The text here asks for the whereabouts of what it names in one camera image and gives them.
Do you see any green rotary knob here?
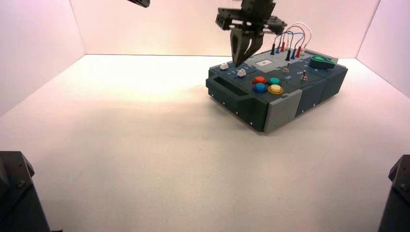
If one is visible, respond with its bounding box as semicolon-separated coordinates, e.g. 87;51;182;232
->
308;55;337;70

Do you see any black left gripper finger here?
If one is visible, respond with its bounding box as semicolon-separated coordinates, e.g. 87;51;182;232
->
126;0;151;8

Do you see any dark teal control box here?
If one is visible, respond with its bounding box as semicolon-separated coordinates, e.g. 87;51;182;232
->
205;48;349;133

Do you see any black plug jumper cable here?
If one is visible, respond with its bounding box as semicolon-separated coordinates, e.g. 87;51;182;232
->
270;31;292;62

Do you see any white plug jumper cable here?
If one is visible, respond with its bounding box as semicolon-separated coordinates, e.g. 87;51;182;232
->
285;21;313;57

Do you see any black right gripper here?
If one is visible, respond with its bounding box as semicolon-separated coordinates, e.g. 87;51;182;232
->
216;0;288;68

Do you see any blue plug jumper cable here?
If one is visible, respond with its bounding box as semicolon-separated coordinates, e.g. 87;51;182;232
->
275;31;305;60

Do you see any yellow round push button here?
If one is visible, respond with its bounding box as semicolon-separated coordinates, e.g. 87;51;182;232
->
267;84;284;96

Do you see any red plug jumper cable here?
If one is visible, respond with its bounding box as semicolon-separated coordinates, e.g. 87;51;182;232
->
280;25;307;59

